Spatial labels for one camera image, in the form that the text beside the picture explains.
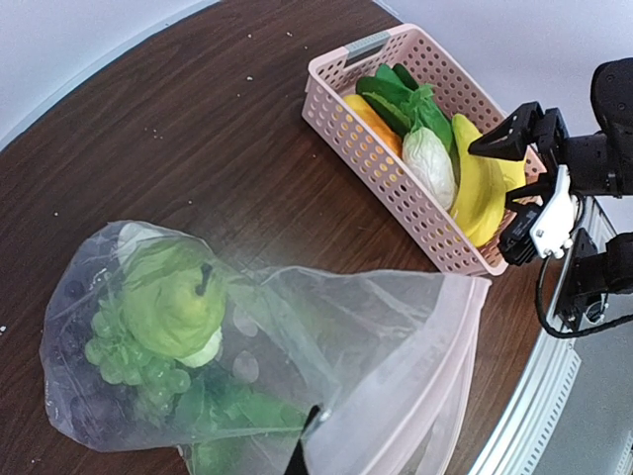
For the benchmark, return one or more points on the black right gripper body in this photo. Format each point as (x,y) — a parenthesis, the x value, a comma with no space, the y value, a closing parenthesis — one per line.
(599,164)

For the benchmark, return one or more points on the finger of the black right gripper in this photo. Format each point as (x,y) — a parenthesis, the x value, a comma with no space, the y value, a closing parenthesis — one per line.
(511,138)
(542,187)

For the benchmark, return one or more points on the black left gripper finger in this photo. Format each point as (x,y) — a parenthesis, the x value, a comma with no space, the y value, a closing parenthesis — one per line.
(297,464)

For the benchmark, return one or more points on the yellow banana bunch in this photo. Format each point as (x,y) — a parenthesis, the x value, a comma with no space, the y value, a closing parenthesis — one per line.
(479,208)

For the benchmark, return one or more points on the small napa cabbage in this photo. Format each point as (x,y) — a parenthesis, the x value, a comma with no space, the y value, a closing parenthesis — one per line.
(428,160)

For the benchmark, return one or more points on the green grape bunch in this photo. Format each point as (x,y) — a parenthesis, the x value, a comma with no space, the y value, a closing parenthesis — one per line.
(122,360)

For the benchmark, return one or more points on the clear zip top bag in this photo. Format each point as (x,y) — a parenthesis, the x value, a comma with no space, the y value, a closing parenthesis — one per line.
(388,355)

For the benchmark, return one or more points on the pink plastic basket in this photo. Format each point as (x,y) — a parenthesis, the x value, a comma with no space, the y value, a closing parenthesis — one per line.
(334,74)

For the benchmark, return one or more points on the round green cabbage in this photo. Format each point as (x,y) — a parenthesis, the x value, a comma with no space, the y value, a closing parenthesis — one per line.
(172,297)

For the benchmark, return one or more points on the green leafy vegetable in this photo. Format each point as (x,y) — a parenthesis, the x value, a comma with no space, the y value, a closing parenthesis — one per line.
(222,416)

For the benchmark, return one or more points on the dark red grape bunch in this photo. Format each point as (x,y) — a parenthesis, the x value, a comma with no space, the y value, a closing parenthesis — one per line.
(78,400)

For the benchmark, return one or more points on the green bok choy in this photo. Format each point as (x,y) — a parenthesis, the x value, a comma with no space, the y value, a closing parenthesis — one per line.
(403,104)

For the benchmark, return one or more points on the small orange fruit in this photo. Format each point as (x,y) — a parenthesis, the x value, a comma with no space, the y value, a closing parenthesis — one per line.
(358,104)

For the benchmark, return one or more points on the aluminium front rail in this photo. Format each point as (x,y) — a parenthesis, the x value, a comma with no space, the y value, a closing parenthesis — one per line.
(571,411)

